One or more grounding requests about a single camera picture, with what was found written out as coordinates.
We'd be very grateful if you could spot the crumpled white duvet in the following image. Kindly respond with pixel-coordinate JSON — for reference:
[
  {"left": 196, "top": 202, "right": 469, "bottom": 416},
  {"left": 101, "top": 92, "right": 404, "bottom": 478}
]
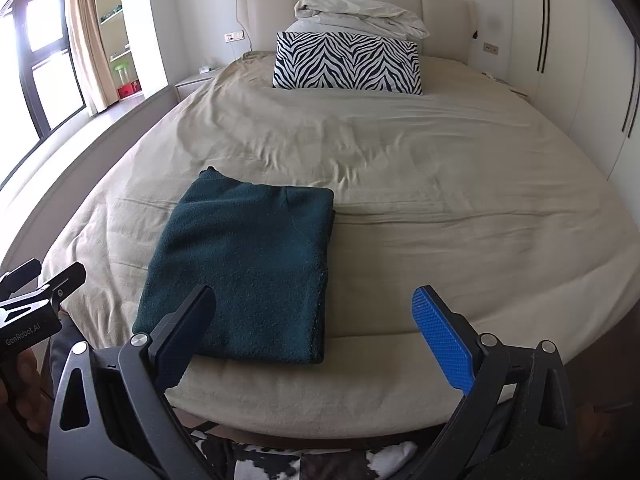
[{"left": 293, "top": 0, "right": 431, "bottom": 40}]

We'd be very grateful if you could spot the green plastic container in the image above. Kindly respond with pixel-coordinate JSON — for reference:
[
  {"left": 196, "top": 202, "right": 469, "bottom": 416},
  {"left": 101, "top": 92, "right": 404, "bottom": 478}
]
[{"left": 112, "top": 59, "right": 134, "bottom": 87}]

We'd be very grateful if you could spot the bed with beige cover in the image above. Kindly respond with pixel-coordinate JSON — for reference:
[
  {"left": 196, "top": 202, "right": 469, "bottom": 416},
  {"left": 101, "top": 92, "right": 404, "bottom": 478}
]
[{"left": 30, "top": 0, "right": 640, "bottom": 442}]

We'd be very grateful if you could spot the person's left hand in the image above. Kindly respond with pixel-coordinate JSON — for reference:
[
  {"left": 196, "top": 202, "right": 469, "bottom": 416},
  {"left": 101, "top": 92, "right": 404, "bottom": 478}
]
[{"left": 0, "top": 350, "right": 42, "bottom": 412}]

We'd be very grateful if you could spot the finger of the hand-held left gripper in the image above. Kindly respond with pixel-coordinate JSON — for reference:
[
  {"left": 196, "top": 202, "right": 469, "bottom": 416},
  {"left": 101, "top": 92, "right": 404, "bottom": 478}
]
[
  {"left": 46, "top": 261, "right": 87, "bottom": 307},
  {"left": 0, "top": 258, "right": 42, "bottom": 294}
]

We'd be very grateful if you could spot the grey pillow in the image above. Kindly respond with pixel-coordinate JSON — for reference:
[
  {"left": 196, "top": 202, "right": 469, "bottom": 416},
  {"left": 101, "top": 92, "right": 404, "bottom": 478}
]
[{"left": 284, "top": 19, "right": 427, "bottom": 57}]

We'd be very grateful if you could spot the beige curtain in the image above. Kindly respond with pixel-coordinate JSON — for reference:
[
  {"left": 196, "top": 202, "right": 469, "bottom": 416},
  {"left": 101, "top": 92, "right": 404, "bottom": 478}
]
[{"left": 64, "top": 0, "right": 119, "bottom": 114}]

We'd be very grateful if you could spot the black framed window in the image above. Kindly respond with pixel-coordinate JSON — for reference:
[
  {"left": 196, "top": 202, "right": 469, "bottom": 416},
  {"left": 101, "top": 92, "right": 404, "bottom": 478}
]
[{"left": 0, "top": 0, "right": 87, "bottom": 181}]

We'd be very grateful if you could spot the black and white cowhide rug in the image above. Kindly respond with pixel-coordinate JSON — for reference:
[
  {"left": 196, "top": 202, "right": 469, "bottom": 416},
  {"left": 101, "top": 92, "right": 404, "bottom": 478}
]
[{"left": 184, "top": 429, "right": 422, "bottom": 480}]

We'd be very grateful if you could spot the white nightstand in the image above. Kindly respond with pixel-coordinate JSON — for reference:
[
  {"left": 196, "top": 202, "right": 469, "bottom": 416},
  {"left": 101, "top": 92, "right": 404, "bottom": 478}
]
[{"left": 174, "top": 66, "right": 223, "bottom": 102}]

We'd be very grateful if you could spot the white wardrobe with black handles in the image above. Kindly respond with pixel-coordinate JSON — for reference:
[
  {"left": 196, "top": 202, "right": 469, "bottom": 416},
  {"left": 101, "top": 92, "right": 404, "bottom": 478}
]
[{"left": 510, "top": 0, "right": 640, "bottom": 182}]

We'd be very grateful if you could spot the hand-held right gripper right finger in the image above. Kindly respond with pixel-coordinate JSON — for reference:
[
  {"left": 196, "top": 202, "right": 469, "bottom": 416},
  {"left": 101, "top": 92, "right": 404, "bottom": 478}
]
[{"left": 411, "top": 285, "right": 577, "bottom": 480}]

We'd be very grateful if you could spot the white wall shelf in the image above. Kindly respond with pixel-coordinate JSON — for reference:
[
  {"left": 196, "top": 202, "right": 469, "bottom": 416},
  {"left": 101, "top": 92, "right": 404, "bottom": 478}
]
[{"left": 94, "top": 0, "right": 169, "bottom": 106}]

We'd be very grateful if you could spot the dark green knit sweater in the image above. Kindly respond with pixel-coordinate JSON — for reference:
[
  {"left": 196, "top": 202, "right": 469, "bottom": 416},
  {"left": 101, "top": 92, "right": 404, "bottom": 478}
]
[{"left": 132, "top": 166, "right": 336, "bottom": 364}]

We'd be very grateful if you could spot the zebra print pillow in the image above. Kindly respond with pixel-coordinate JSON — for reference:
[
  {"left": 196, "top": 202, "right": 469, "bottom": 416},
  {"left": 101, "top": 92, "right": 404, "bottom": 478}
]
[{"left": 272, "top": 31, "right": 424, "bottom": 96}]

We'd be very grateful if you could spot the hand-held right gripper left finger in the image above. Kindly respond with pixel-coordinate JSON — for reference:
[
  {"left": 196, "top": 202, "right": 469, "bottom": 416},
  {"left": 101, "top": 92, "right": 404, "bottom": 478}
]
[{"left": 47, "top": 284, "right": 217, "bottom": 480}]

